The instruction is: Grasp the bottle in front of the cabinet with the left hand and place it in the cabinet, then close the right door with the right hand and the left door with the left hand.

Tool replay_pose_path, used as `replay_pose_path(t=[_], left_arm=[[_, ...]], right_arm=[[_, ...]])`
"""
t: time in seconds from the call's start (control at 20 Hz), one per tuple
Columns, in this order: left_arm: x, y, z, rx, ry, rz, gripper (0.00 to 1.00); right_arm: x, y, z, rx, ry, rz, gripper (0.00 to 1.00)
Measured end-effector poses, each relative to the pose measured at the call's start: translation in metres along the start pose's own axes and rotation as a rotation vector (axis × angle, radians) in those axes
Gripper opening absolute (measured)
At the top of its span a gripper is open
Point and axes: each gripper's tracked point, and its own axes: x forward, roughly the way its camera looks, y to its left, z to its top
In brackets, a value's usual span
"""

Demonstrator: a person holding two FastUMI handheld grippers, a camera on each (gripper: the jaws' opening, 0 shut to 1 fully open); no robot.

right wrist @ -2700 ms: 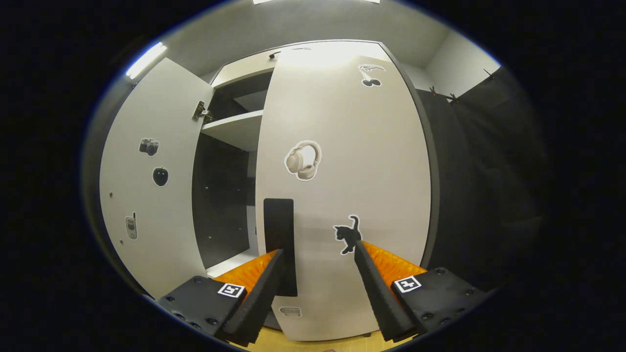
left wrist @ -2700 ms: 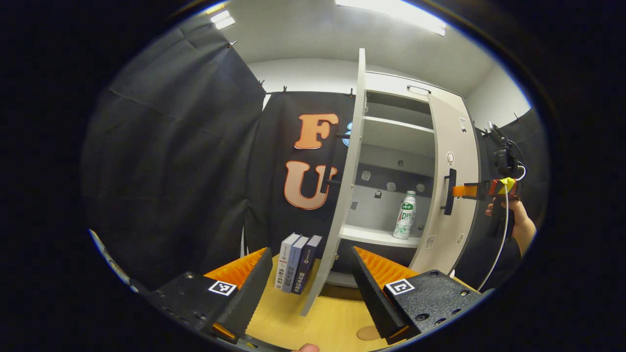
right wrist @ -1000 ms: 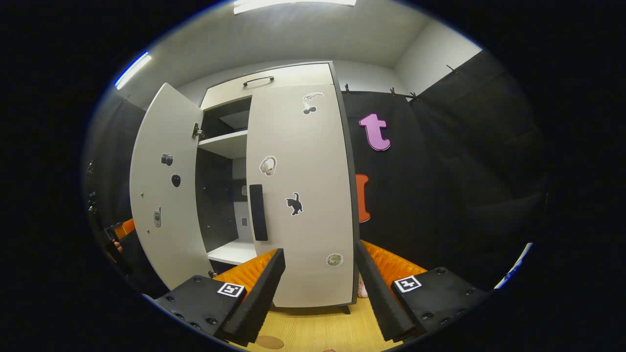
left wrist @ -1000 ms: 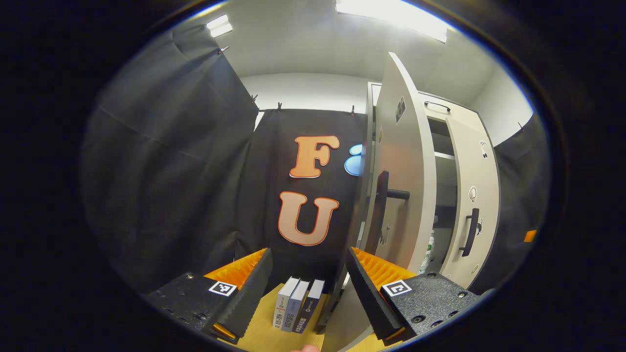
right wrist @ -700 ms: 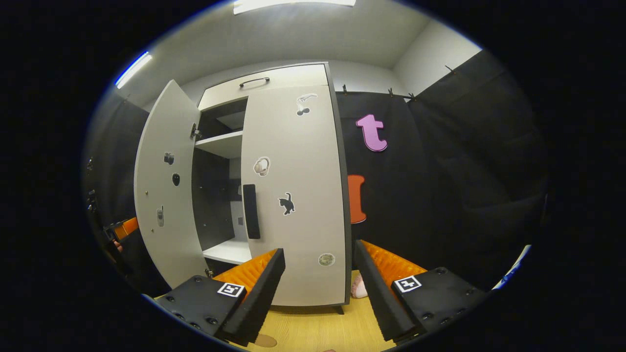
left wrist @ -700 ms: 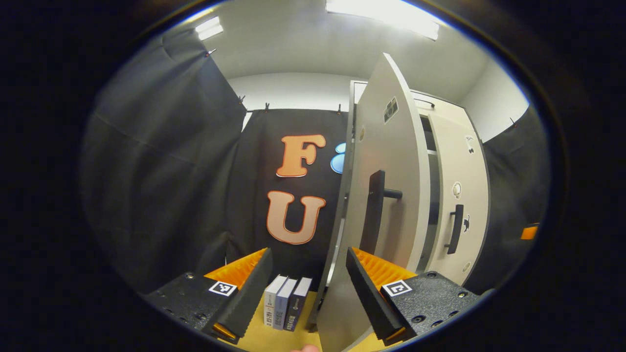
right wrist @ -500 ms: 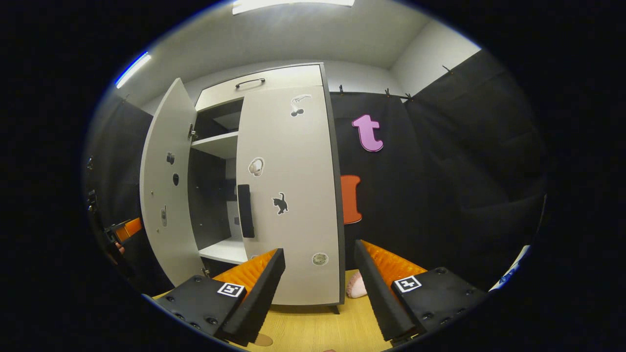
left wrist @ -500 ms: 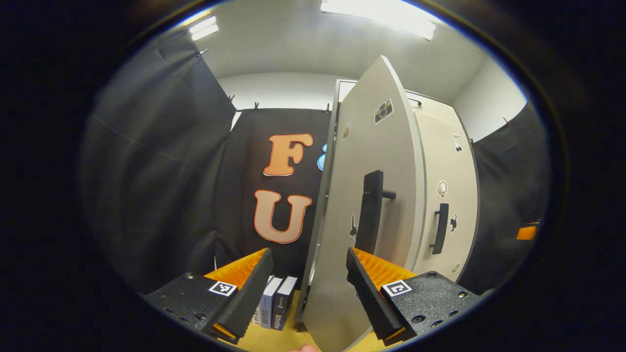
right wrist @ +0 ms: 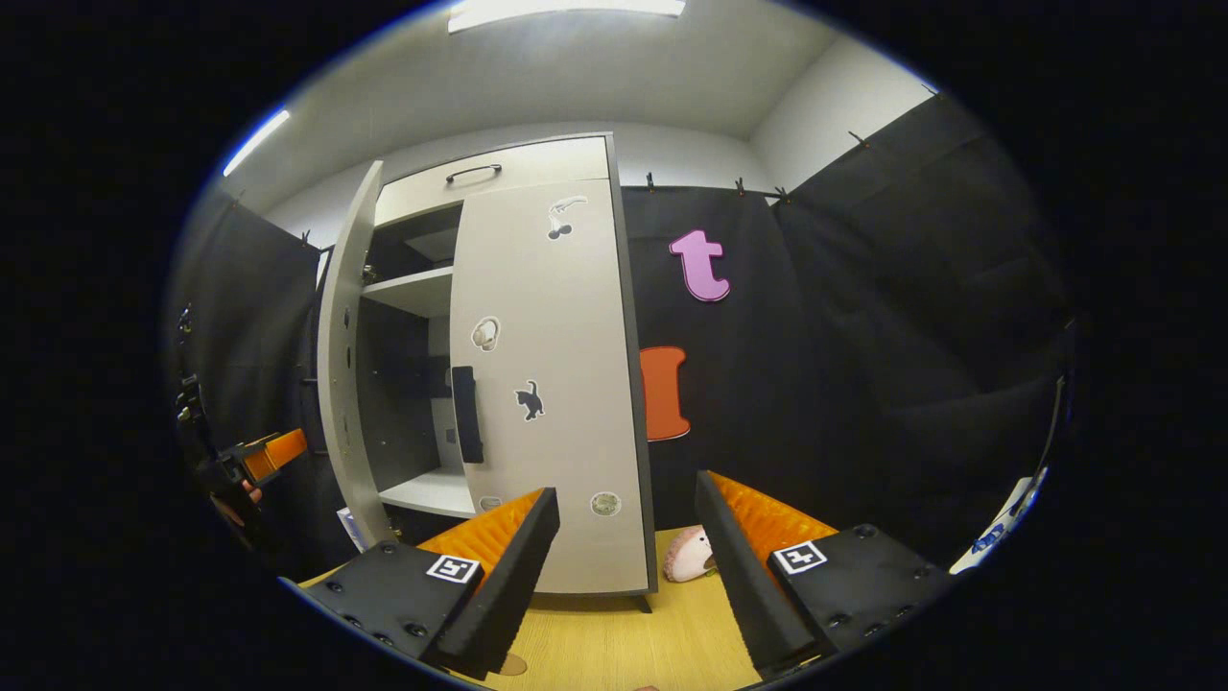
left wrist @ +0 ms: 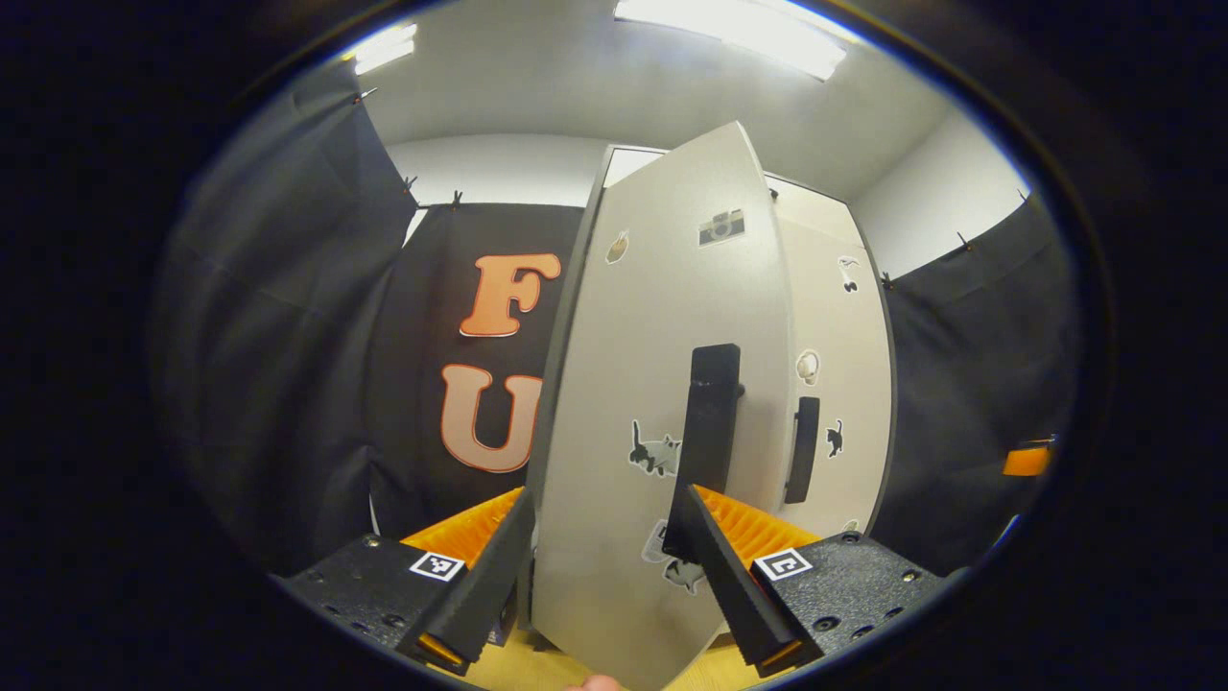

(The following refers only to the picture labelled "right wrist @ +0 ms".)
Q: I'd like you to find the large ceiling light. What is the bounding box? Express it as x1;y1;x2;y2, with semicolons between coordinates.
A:
448;0;687;35

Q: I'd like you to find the white cabinet drawer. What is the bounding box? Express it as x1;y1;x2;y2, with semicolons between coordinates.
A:
372;134;615;228

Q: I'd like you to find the pink plush toy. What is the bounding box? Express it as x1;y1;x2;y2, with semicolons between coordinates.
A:
662;525;719;584

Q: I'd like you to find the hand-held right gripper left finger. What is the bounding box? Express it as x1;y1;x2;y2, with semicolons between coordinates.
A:
302;487;562;680

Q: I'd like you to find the black backdrop cloth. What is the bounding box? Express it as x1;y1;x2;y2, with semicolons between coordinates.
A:
168;91;1080;577

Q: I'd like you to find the white desk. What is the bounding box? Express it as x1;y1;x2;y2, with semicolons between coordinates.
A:
950;467;1050;577

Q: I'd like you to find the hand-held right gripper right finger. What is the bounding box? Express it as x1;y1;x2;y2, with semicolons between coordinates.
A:
694;468;946;673

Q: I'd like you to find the white cabinet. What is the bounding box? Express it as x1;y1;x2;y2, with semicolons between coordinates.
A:
317;132;658;601

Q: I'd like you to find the small ceiling light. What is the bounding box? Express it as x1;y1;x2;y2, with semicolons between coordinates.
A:
223;107;292;179

